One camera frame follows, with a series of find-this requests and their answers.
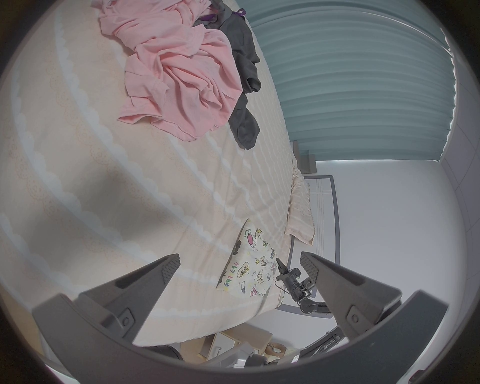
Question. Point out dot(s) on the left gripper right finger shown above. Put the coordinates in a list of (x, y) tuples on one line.
[(352, 296)]

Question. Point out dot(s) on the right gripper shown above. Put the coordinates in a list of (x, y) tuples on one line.
[(290, 284)]

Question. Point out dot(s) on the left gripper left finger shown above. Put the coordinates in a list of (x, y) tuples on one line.
[(123, 300)]

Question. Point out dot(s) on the white printed pyjama top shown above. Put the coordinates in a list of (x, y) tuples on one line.
[(251, 266)]

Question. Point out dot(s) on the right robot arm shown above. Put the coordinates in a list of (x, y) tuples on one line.
[(311, 305)]

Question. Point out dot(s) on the bed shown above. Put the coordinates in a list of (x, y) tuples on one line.
[(131, 187)]

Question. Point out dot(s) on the pale pink striped pillow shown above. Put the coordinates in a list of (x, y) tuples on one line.
[(300, 210)]

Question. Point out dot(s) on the grey white bedside table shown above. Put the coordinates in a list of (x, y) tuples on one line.
[(303, 157)]

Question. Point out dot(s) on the pink garment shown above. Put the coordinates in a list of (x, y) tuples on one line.
[(180, 75)]

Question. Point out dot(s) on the dark grey garment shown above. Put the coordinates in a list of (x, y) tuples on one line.
[(243, 48)]

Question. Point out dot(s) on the purple garment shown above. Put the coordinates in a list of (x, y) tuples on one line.
[(206, 17)]

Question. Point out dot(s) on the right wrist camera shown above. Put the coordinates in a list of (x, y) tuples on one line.
[(295, 272)]

